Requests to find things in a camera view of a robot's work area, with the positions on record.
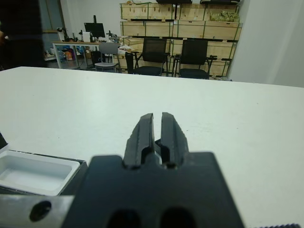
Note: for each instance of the person hand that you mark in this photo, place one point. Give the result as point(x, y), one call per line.
point(2, 38)

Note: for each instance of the orange box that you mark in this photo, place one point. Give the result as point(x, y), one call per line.
point(69, 54)

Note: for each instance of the black computer monitor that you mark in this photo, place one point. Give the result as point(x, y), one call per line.
point(95, 29)

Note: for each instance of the grey plastic chair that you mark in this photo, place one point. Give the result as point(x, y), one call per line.
point(108, 48)

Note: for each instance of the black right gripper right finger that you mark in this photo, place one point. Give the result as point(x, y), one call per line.
point(174, 142)

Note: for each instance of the small black desk device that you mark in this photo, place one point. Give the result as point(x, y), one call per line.
point(63, 34)

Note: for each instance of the black box with white tray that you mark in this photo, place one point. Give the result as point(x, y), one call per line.
point(35, 171)

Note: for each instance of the white desk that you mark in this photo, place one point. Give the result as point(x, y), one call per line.
point(71, 43)

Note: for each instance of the black mesh office chair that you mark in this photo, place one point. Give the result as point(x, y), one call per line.
point(193, 51)
point(154, 46)

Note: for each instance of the person in black clothes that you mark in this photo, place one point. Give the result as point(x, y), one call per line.
point(21, 35)

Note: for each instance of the green yellow bag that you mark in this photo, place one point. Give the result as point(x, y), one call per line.
point(224, 16)

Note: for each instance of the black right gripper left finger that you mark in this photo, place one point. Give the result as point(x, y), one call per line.
point(139, 142)

